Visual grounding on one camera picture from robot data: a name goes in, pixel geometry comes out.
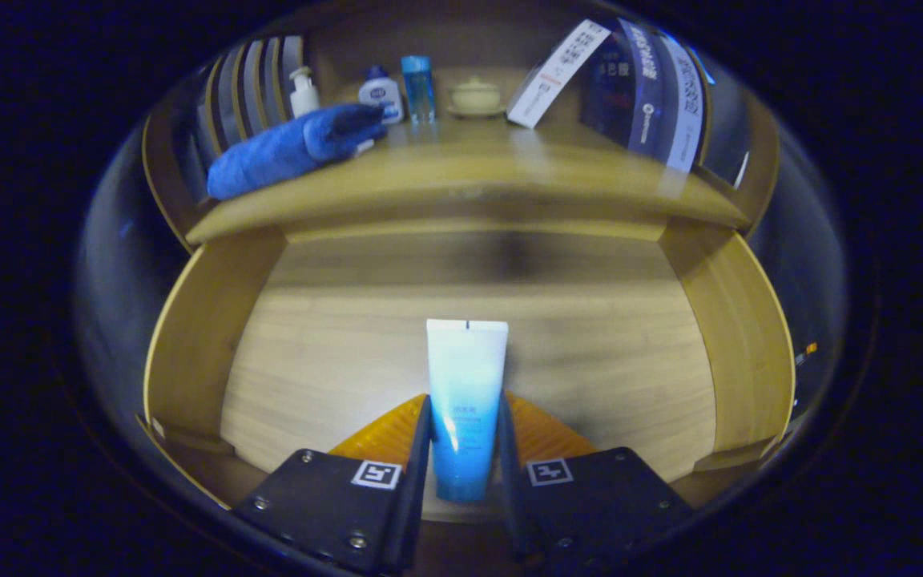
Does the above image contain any white book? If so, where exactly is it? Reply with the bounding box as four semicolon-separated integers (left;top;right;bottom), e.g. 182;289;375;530
506;19;613;129

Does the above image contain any light purple book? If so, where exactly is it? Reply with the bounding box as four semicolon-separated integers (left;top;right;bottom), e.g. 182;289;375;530
658;32;707;173

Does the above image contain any clear blue bottle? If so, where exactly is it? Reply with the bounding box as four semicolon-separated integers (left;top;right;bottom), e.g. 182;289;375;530
401;54;437;125

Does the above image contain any wooden countertop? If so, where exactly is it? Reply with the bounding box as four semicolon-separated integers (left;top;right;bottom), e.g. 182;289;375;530
185;112;751;245

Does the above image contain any blue and white tube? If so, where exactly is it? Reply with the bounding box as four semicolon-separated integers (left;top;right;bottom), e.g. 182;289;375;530
426;319;510;503

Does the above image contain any white pump bottle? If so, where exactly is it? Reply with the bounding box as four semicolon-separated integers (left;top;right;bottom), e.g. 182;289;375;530
288;67;321;119

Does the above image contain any small white blue-capped bottle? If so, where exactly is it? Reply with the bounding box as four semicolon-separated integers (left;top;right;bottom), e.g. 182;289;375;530
358;65;405;125

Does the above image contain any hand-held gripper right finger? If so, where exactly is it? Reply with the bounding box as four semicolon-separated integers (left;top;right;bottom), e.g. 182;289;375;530
496;391;696;571

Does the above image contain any beige lidded teacup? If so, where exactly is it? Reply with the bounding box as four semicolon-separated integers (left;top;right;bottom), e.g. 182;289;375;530
447;76;506;119

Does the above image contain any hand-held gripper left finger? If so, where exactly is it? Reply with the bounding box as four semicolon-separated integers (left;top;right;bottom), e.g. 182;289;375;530
231;393;435;576

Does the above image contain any dark blue book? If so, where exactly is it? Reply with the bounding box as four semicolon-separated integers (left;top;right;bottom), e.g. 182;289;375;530
582;20;667;157

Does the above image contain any wooden drawer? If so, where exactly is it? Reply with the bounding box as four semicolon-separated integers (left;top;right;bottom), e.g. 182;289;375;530
137;220;799;530

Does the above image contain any blue folded towel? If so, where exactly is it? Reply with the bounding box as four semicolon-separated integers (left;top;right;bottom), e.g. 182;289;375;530
207;104;389;201

